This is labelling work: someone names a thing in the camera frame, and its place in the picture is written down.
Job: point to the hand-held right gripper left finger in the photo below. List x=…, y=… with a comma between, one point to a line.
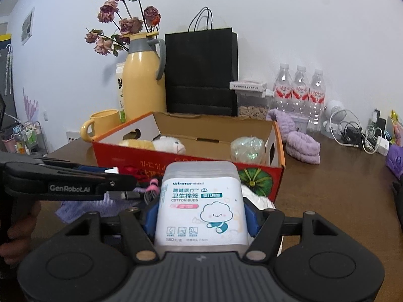
x=151, y=220

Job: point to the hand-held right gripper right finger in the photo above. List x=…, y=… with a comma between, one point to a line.
x=252, y=220

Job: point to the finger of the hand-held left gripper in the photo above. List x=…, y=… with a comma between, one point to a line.
x=78, y=188
x=82, y=168

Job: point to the lavender knitted cloth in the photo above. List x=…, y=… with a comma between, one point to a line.
x=82, y=209

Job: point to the white tissue pack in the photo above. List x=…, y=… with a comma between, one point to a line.
x=259, y=199

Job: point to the red artificial rose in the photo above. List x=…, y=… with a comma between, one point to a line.
x=132, y=170

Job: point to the white cotton swab box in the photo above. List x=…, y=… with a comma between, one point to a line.
x=201, y=207

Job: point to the red orange cardboard box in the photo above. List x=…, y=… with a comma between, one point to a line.
x=195, y=125

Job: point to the person's left hand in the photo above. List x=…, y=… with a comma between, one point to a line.
x=28, y=223

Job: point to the white box appliance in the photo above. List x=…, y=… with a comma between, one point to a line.
x=74, y=136

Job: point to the yellow mug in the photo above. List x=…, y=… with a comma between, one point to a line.
x=104, y=124

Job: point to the iridescent wrapped ball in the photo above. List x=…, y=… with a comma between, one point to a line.
x=248, y=151

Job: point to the white and yellow plush toy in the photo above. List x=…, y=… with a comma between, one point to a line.
x=167, y=144

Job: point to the purple fuzzy wristband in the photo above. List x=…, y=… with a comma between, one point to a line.
x=302, y=143
x=307, y=159

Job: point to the white milk carton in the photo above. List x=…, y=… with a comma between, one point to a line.
x=120, y=94

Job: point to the yellow thermos jug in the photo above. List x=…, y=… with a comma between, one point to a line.
x=143, y=81

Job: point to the small lavender tin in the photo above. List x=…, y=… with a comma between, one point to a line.
x=300, y=125

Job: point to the purple fuzzy headband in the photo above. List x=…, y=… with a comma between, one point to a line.
x=278, y=116

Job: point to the clear food container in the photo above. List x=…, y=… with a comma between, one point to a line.
x=252, y=111

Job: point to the dark grey panel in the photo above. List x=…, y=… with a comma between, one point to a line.
x=4, y=69

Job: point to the black power adapter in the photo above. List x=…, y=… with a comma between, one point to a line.
x=351, y=133

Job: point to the clear water bottle red label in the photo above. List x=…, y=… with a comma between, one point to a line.
x=316, y=100
x=282, y=91
x=300, y=92

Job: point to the flat white box red print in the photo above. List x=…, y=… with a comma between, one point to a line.
x=247, y=85

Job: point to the small white desk fan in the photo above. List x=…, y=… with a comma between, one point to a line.
x=333, y=110

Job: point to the white charger plug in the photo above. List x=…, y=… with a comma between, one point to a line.
x=383, y=147

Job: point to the dried pink roses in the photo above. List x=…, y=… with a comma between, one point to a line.
x=129, y=25

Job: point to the black paper bag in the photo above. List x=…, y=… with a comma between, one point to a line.
x=201, y=69

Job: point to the purple packet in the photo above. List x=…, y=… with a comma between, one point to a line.
x=396, y=160

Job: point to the small black device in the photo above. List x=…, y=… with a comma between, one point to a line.
x=379, y=119

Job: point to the colourful wrapped toy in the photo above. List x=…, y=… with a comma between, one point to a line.
x=397, y=129

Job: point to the white wall socket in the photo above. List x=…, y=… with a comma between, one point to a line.
x=46, y=115

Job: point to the purple flower wall sticker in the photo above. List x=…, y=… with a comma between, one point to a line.
x=30, y=103

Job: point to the framed wall picture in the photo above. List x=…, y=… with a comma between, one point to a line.
x=28, y=25

